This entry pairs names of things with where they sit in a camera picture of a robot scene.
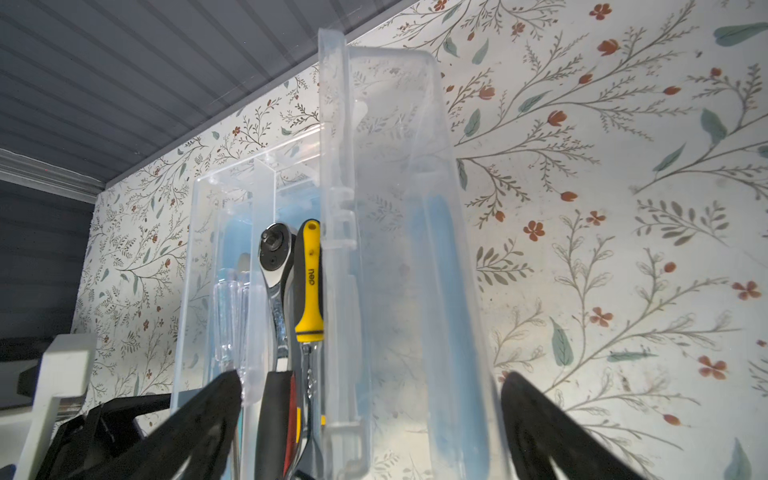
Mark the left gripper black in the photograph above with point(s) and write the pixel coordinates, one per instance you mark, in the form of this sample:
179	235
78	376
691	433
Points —
90	432

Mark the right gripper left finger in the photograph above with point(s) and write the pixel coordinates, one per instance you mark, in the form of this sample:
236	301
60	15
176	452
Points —
195	440

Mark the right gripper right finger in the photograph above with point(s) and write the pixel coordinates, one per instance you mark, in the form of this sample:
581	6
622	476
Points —
542	438

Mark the blue plastic tool box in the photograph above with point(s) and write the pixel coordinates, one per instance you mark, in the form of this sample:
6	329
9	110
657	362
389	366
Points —
408	388

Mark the clear handled screwdriver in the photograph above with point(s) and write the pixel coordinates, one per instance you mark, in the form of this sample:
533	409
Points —
230	312

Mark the yellow black utility knife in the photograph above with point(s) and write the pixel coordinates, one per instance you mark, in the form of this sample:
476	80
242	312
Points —
309	333

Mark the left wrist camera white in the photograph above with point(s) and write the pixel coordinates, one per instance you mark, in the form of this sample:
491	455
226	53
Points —
26	432

